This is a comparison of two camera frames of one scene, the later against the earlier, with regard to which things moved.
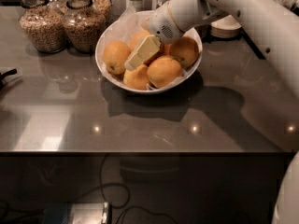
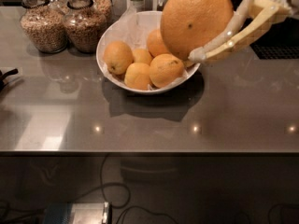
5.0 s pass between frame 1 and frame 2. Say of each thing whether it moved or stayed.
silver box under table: stayed
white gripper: moved
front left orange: stayed
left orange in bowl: stayed
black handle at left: stayed
